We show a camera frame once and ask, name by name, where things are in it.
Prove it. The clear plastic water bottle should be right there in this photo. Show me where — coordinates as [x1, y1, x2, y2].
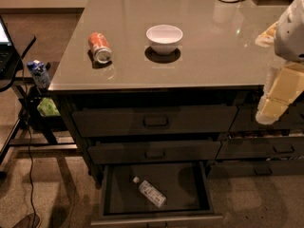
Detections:
[133, 177, 166, 208]

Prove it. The open bottom drawer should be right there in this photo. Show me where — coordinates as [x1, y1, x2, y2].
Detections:
[91, 161, 222, 228]

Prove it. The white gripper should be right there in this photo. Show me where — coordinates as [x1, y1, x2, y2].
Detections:
[255, 22, 304, 120]

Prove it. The middle left drawer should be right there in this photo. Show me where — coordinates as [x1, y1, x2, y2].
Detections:
[87, 140, 221, 164]

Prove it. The black cable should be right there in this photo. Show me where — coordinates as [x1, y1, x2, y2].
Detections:
[18, 57, 41, 228]

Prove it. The bottom right drawer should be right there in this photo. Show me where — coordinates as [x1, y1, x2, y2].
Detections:
[208, 160, 304, 178]

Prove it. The top left drawer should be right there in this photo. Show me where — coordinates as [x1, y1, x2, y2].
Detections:
[72, 105, 238, 137]

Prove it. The black side table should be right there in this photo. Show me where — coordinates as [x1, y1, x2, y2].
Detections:
[0, 33, 74, 164]

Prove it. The orange soda can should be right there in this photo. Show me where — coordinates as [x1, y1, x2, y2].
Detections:
[88, 32, 112, 64]

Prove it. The middle right drawer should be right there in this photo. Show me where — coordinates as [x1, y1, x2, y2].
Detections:
[217, 137, 304, 160]

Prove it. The white bowl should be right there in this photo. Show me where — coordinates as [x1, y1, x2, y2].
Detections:
[146, 25, 183, 55]

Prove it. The green snack bag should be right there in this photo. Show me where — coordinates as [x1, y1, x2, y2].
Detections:
[37, 98, 60, 117]

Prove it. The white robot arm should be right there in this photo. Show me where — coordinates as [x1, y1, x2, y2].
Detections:
[256, 0, 304, 124]

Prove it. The top right drawer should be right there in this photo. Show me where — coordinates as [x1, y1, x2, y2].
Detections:
[230, 103, 304, 131]

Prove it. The black laptop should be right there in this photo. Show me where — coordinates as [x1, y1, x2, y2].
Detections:
[0, 15, 16, 73]

